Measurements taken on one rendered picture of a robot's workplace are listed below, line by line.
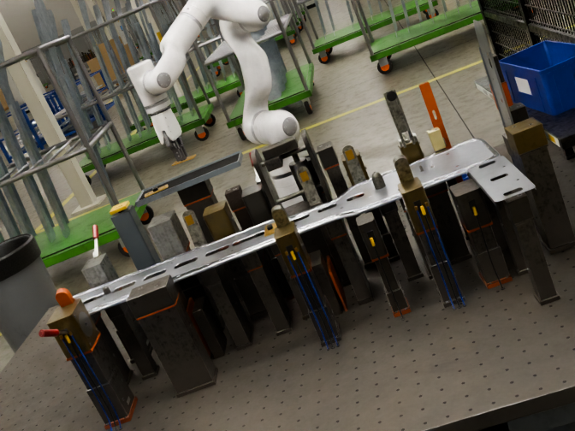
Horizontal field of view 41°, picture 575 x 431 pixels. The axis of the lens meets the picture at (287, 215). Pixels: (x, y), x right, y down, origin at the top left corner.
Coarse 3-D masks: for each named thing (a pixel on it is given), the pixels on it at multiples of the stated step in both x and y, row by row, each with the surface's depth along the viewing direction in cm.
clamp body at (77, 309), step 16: (80, 304) 212; (64, 320) 204; (80, 320) 208; (64, 336) 205; (80, 336) 206; (96, 336) 214; (64, 352) 207; (80, 352) 207; (96, 352) 211; (80, 368) 210; (96, 368) 210; (112, 368) 218; (96, 384) 212; (112, 384) 213; (96, 400) 213; (112, 400) 213; (128, 400) 219; (112, 416) 213; (128, 416) 214
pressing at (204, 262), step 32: (448, 160) 215; (480, 160) 205; (352, 192) 223; (384, 192) 212; (256, 224) 230; (320, 224) 211; (192, 256) 228; (224, 256) 216; (96, 288) 236; (128, 288) 224
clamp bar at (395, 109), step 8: (384, 96) 224; (392, 96) 221; (392, 104) 225; (400, 104) 224; (392, 112) 225; (400, 112) 225; (400, 120) 226; (400, 128) 227; (408, 128) 225; (400, 136) 226
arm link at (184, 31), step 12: (180, 24) 245; (192, 24) 246; (168, 36) 244; (180, 36) 244; (192, 36) 246; (168, 48) 237; (180, 48) 242; (168, 60) 234; (180, 60) 237; (156, 72) 232; (168, 72) 234; (180, 72) 237; (156, 84) 232; (168, 84) 234
